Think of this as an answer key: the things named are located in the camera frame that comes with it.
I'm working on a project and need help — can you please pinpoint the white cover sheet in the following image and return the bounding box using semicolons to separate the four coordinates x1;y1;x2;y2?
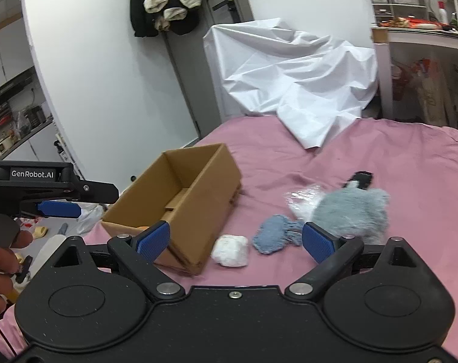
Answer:
203;18;379;150

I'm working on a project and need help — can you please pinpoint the beige tote bag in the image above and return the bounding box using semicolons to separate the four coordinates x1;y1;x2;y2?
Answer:
414;58;457;126

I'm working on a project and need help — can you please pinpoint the grey fluffy plush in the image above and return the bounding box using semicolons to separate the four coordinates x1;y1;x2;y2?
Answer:
311;187;391;245

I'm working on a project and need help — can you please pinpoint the white desk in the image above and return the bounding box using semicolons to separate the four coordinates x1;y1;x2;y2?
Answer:
371;26;458;131

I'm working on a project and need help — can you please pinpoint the black range hood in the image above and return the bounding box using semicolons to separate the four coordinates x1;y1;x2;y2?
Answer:
0;67;38;107

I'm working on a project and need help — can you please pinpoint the black coat with cream cuffs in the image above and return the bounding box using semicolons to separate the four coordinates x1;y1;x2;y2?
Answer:
129;0;208;38

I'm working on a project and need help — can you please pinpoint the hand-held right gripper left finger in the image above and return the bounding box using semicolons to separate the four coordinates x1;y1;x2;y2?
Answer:
51;221;185;299

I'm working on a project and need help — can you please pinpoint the grey drawer organizer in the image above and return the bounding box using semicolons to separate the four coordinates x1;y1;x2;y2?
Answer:
366;0;429;24

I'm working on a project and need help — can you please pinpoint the blue knitted cloth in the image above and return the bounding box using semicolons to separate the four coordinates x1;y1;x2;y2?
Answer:
252;215;305;256

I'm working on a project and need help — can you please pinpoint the red snack packet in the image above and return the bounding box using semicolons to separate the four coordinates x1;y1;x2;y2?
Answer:
380;18;451;31

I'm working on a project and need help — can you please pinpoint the grey door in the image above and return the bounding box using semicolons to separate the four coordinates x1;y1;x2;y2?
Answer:
164;0;254;149

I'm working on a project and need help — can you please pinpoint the white kitchen cabinet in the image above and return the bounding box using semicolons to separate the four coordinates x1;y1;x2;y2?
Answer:
0;0;61;162

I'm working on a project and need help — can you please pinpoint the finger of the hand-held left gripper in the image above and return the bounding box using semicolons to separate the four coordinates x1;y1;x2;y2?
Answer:
72;181;119;205
19;200;82;220

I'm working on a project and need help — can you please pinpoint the white plastic bag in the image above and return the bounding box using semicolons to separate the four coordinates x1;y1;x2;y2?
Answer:
77;203;106;234

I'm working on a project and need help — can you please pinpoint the black sock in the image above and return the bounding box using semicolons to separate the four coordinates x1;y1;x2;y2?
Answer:
342;171;374;191

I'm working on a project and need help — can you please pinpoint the white cloth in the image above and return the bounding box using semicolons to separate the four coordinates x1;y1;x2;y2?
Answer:
211;234;249;269

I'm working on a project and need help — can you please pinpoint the clear plastic bag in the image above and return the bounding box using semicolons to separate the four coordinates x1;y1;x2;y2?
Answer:
284;184;325;222

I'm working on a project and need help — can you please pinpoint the brown cardboard box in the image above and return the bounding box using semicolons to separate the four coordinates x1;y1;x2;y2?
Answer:
101;143;243;276

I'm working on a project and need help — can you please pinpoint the cream slipper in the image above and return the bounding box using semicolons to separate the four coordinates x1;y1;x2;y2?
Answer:
35;234;65;270

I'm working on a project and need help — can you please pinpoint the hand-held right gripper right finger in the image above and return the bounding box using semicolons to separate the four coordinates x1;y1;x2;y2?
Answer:
286;222;426;301

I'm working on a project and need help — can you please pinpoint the person's left hand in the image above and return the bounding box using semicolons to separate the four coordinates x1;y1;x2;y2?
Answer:
0;230;35;312

